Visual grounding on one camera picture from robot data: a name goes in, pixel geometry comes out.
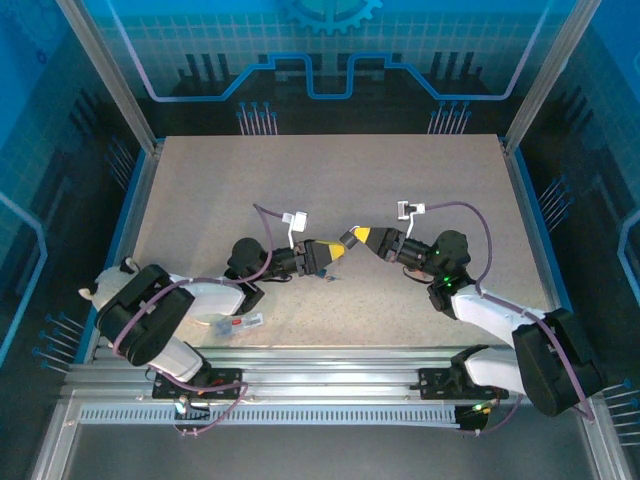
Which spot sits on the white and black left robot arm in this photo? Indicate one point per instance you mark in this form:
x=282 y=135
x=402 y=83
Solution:
x=210 y=300

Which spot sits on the plastic bag with red label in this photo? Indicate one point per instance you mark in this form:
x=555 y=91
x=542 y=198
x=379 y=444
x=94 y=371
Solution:
x=242 y=322

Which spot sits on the aluminium corner post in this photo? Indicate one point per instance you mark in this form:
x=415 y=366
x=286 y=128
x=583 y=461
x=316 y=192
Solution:
x=545 y=75
x=110 y=75

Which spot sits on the small blue padlock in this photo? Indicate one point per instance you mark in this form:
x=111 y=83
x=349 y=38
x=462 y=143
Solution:
x=320 y=273

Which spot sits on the aluminium rail frame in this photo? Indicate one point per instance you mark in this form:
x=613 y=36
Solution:
x=325 y=367

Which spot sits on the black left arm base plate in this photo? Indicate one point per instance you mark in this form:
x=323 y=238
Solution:
x=225 y=382

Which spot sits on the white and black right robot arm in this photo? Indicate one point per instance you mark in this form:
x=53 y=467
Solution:
x=480 y=310

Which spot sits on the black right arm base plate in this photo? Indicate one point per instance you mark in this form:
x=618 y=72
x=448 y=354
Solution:
x=435 y=382

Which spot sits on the white plush toy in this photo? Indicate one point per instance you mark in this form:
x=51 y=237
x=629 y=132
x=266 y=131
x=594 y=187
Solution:
x=107 y=285

